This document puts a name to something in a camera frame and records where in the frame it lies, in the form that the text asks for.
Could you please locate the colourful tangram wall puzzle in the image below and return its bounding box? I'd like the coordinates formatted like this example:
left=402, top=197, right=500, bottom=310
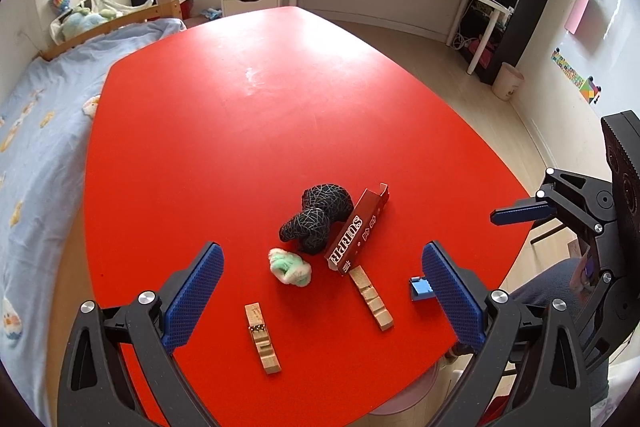
left=580, top=79, right=603, bottom=105

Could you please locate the cream waste bin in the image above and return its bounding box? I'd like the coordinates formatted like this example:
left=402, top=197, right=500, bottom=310
left=492, top=62, right=525, bottom=100

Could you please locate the red cardboard box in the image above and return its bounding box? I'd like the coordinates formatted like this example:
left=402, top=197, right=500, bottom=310
left=324, top=182, right=390, bottom=277

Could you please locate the wooden bed frame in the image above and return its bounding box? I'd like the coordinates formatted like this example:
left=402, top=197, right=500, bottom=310
left=40, top=4, right=181, bottom=60

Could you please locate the person's grey trouser leg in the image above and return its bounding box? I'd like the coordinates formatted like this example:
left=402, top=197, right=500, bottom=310
left=510, top=257, right=611, bottom=408

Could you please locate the green white crumpled ball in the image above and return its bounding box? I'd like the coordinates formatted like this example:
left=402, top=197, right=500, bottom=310
left=267, top=248, right=313, bottom=285

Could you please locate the small blue plastic piece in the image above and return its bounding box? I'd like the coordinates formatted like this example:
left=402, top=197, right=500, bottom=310
left=409, top=276, right=435, bottom=303

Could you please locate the pink paper wall pocket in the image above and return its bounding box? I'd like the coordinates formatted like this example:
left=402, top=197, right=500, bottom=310
left=565, top=0, right=591, bottom=35

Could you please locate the light blue printed blanket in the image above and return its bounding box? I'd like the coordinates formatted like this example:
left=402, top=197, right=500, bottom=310
left=0, top=18, right=188, bottom=408

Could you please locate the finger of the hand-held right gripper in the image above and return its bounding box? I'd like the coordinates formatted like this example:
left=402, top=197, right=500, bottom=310
left=572, top=269, right=640, bottom=370
left=490, top=167, right=618, bottom=238

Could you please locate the blue green plush toy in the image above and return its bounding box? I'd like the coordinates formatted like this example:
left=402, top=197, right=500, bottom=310
left=62, top=7, right=118, bottom=40

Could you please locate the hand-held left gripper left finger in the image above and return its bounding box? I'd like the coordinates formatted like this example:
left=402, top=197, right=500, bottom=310
left=57, top=241, right=226, bottom=427

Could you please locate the black white-lined crumpled cloth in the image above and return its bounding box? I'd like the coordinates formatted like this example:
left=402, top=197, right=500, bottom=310
left=279, top=184, right=353, bottom=255

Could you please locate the notched wooden block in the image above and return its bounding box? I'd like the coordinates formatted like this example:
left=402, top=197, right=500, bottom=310
left=245, top=302, right=282, bottom=375
left=349, top=266, right=395, bottom=332

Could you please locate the colourful wall sticker strip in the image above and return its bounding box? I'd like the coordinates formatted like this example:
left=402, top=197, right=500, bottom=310
left=551, top=51, right=583, bottom=85

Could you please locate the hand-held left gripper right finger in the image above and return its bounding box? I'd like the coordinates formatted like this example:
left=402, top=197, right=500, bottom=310
left=421, top=241, right=593, bottom=427

